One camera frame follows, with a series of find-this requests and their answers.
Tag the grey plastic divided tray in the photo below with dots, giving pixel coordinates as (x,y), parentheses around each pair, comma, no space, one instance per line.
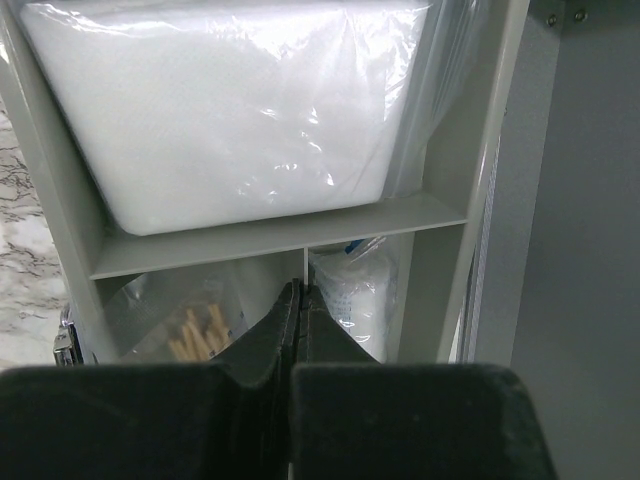
(72,202)

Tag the gauze bandage roll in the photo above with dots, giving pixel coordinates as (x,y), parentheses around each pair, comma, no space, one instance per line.
(358,283)

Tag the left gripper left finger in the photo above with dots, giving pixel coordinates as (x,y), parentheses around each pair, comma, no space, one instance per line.
(225,418)

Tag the white gauze pad bag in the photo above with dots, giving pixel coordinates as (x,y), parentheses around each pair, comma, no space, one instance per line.
(194,114)

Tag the cotton swabs bag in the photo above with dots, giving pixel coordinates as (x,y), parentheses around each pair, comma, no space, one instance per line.
(181,315)

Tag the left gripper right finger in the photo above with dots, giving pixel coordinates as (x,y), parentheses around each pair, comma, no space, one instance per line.
(355,418)

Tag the grey metal medicine case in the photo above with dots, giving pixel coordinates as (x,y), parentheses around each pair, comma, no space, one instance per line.
(523,242)

